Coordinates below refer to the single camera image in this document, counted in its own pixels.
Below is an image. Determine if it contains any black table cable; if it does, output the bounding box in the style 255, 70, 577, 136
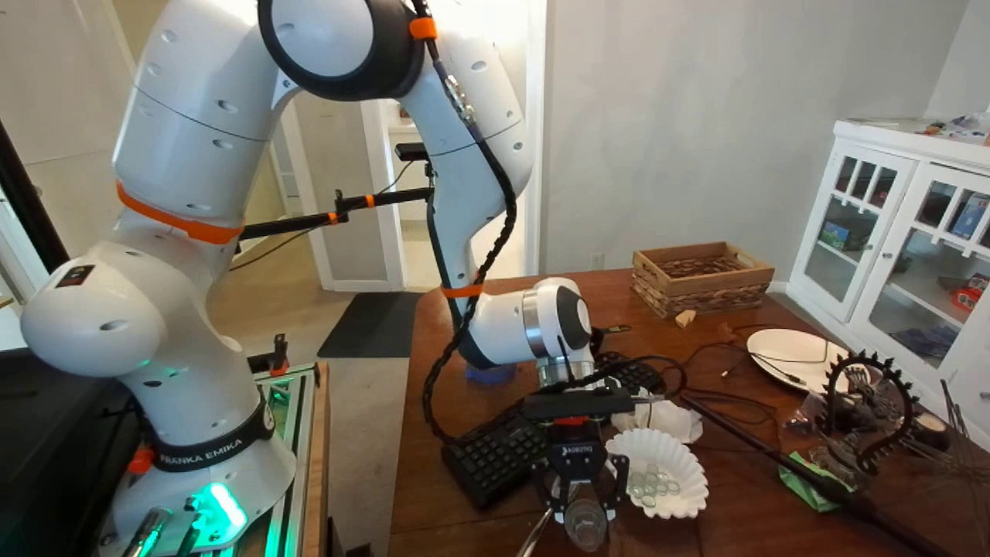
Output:
658, 338, 766, 421

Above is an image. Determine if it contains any black equipment case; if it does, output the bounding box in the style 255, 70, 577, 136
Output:
0, 348, 147, 557

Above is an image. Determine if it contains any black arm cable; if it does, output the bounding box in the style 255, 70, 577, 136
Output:
408, 3, 519, 448

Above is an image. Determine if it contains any long black rod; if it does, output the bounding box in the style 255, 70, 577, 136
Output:
676, 397, 930, 557

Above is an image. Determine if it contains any black gear-shaped metal stand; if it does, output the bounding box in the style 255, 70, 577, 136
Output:
821, 348, 923, 472

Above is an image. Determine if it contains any green flat object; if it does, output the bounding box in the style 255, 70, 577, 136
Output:
775, 448, 859, 516

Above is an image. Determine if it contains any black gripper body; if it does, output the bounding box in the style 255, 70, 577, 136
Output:
544, 418, 622, 494

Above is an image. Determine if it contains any small dark candle jar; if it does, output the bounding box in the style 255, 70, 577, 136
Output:
909, 410, 956, 453

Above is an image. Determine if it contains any black computer keyboard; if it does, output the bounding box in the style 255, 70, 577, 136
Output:
441, 348, 666, 514

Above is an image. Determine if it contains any metal robot base platform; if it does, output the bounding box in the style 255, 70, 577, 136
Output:
95, 359, 333, 557

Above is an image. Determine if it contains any crumpled white tissue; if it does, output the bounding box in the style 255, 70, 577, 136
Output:
611, 397, 704, 444

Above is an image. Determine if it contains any black floor mat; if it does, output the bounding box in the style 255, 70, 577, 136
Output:
316, 292, 424, 363

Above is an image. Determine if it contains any black camera boom pole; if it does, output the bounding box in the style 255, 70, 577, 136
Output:
239, 138, 439, 245

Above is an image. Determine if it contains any white paper coffee filter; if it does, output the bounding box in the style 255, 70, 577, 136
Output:
600, 426, 710, 524

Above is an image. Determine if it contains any black slanted pole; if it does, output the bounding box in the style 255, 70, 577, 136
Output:
0, 121, 77, 274

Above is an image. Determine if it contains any white round plate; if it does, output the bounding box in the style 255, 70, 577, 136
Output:
741, 325, 849, 397

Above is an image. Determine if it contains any long white sideboard cabinet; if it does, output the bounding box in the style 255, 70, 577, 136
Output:
781, 117, 990, 453

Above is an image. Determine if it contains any woven wooden basket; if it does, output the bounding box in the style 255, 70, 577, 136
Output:
627, 238, 775, 320

